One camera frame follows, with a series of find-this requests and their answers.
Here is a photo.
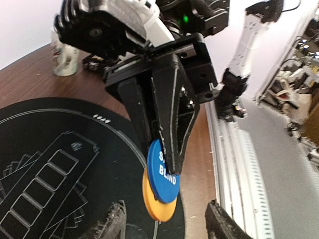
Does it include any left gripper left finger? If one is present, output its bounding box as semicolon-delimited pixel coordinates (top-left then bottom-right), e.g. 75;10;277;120
101;200;126;239

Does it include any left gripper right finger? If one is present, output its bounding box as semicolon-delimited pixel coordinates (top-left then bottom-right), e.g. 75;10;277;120
205;200;252;239

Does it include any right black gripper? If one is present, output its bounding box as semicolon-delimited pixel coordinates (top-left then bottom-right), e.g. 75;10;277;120
104;33;217;174

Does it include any orange big blind button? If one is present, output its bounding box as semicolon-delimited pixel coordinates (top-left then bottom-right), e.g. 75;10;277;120
142;168;177;222

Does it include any blue small blind button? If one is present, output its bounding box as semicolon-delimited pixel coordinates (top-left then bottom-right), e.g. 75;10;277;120
147;139;180;204

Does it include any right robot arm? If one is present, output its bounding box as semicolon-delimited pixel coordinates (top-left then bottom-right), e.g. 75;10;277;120
105;0;284;175

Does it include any round black poker mat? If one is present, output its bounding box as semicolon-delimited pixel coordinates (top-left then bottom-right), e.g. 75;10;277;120
0;98;185;239

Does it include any cream ceramic mug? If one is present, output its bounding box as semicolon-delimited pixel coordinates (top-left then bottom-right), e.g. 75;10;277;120
50;27;79;77

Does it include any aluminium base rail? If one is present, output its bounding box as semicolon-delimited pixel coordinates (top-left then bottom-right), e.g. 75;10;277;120
205;97;319;239

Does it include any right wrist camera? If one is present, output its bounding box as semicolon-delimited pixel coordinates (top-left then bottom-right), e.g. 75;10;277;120
53;0;174;60

